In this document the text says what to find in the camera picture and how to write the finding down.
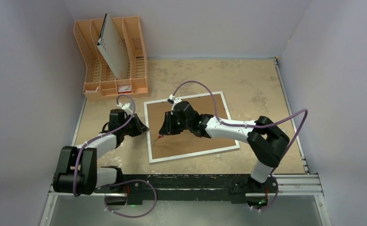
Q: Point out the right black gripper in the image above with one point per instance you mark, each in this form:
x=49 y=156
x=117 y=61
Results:
x=170 y=121

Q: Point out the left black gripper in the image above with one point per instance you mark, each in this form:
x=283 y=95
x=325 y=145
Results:
x=140 y=128

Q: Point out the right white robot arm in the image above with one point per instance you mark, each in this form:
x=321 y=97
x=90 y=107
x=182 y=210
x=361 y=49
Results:
x=266 y=139

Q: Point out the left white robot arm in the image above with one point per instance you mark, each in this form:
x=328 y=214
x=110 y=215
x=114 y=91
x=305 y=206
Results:
x=77 y=172

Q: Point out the small red white box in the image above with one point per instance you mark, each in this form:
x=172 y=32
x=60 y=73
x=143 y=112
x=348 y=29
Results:
x=124 y=89

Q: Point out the orange plastic file organizer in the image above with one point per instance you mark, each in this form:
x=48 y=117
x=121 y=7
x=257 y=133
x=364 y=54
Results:
x=100 y=82

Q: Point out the white board in organizer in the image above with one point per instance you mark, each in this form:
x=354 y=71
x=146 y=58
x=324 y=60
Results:
x=113 y=49

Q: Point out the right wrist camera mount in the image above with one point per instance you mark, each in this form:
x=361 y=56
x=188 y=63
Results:
x=173 y=101

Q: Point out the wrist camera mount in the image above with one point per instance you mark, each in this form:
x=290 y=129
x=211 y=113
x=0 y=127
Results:
x=173 y=101
x=128 y=108

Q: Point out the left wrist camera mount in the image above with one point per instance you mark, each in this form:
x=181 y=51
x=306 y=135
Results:
x=128 y=108

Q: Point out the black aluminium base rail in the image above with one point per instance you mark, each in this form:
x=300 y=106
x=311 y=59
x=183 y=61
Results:
x=234 y=188

